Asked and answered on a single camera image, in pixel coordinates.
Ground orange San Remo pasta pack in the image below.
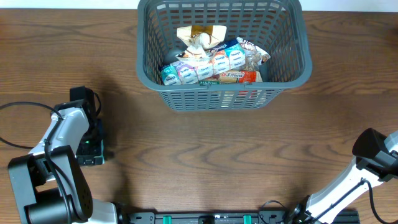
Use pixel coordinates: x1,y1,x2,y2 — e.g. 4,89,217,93
199,70,262,85

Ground teal snack packet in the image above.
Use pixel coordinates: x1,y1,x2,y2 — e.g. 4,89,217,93
98,119,105,165

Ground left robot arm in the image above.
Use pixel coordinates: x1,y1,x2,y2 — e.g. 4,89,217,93
7,99,123,224

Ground beige brown rice bag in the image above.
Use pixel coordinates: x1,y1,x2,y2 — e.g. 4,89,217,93
175,25,227,67

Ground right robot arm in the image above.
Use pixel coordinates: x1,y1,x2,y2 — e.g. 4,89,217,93
284,128,397,223

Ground colourful Kleenex tissue pack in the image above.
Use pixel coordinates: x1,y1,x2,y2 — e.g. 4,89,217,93
160,39,246,85

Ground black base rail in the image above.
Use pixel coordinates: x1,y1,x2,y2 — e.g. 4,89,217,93
118,205,361,224

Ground grey plastic basket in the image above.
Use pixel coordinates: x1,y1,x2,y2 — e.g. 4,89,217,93
136,0,312,111

